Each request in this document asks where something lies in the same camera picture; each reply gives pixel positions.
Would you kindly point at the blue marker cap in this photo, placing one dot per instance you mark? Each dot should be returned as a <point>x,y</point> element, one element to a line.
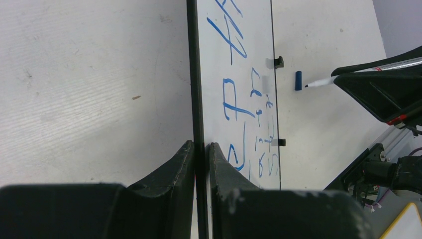
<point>298,81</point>

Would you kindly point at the black framed whiteboard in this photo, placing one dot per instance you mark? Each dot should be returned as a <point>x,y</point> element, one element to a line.
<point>234,94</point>

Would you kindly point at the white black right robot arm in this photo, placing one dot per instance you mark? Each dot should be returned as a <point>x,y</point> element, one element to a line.
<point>369,170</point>

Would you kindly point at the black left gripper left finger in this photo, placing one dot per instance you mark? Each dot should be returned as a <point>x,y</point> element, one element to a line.
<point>159,206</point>

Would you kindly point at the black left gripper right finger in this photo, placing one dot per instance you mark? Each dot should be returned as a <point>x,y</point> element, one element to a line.
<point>241,210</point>

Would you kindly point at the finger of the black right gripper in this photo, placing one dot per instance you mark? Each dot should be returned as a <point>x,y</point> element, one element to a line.
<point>392,96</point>
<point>415,53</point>

